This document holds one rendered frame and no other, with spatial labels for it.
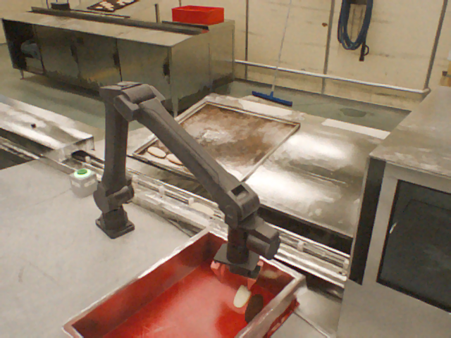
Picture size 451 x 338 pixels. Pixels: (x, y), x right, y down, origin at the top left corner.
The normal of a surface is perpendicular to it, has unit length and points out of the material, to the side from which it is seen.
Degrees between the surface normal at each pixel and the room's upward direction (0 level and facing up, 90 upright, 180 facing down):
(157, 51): 90
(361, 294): 90
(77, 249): 0
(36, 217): 0
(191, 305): 0
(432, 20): 90
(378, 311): 90
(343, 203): 10
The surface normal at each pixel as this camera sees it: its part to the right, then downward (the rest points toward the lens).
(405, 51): -0.59, 0.40
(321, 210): -0.11, -0.79
